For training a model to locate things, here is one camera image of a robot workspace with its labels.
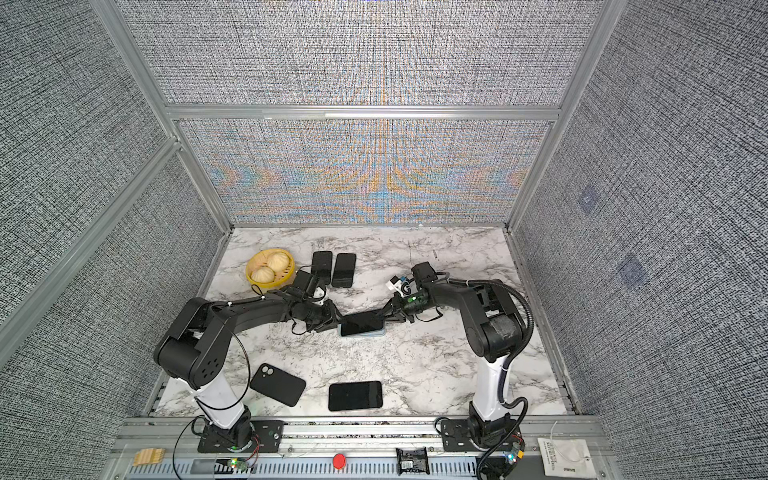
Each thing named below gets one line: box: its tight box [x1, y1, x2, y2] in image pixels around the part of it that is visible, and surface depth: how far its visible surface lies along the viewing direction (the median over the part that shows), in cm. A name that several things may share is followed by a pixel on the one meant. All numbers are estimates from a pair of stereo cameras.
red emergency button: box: [333, 453, 347, 469], surface depth 70 cm
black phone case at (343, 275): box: [332, 253, 357, 288], surface depth 108 cm
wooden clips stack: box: [132, 448, 165, 466], surface depth 71 cm
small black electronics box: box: [395, 447, 430, 476], surface depth 70 cm
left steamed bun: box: [251, 266, 275, 283], surface depth 100 cm
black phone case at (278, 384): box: [250, 363, 306, 407], surface depth 83 cm
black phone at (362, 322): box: [341, 311, 384, 337], surface depth 94 cm
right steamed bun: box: [267, 252, 290, 272], surface depth 104 cm
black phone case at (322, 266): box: [311, 251, 333, 285], surface depth 112 cm
